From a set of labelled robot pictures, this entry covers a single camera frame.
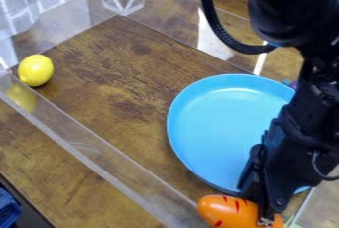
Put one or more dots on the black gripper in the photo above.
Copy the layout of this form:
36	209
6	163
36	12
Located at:
298	152

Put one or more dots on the orange toy carrot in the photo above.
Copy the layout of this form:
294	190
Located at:
230	212

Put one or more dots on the blue round plastic tray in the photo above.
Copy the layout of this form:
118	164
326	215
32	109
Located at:
215	122

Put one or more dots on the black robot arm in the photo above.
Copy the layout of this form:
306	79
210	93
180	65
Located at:
295	23

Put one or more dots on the purple toy eggplant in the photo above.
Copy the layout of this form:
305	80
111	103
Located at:
290	83

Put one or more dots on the blue object at corner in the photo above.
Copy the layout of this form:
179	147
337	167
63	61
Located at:
10	209

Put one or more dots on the yellow toy lemon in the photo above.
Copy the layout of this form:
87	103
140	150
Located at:
35	70

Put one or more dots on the clear acrylic enclosure wall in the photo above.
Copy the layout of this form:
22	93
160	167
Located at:
83	145

